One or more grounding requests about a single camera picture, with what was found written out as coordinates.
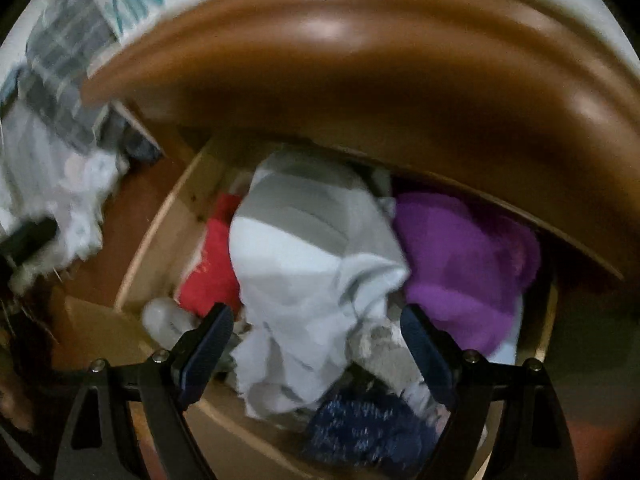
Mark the purple garment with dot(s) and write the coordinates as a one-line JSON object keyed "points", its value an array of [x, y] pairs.
{"points": [[466, 273]]}

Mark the brown wooden nightstand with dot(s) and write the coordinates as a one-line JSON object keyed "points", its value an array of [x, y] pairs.
{"points": [[444, 151]]}

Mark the light wooden drawer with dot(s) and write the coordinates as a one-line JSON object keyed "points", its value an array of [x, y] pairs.
{"points": [[234, 445]]}

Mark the grey plaid blanket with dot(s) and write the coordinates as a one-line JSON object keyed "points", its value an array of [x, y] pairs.
{"points": [[66, 38]]}

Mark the white sock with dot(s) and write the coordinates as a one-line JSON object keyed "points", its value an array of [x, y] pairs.
{"points": [[165, 321]]}

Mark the white leaf pattern bedding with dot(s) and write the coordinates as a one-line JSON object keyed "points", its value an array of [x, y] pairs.
{"points": [[42, 176]]}

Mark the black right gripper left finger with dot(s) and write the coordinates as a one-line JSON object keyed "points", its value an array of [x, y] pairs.
{"points": [[99, 441]]}

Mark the white grey garment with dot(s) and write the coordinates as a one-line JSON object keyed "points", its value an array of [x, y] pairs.
{"points": [[315, 257]]}

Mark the grey patterned sock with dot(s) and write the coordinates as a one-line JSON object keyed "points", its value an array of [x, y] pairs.
{"points": [[380, 349]]}

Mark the dark blue speckled garment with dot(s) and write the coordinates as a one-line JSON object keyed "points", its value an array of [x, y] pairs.
{"points": [[372, 429]]}

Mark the red embroidered garment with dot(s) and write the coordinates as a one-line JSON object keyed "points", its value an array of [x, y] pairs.
{"points": [[212, 280]]}

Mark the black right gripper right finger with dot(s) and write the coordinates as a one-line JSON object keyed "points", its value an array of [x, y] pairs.
{"points": [[532, 440]]}

